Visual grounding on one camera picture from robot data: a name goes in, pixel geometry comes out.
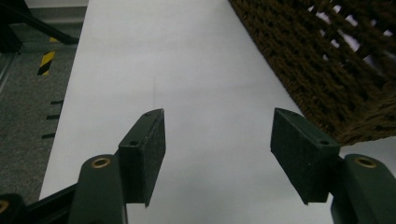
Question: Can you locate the black metal stand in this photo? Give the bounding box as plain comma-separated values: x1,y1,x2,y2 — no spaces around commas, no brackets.
0,0,80,54

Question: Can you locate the brown woven basket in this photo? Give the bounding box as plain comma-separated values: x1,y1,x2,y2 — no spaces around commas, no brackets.
228,0,396,147

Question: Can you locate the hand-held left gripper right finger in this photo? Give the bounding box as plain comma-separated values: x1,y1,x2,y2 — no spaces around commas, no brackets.
270,107,396,224

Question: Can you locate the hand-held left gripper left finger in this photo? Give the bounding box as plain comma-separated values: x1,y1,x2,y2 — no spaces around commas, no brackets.
67,107,166,224

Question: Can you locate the yellow black striped tape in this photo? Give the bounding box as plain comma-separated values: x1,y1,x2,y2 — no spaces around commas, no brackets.
36,36,60,77

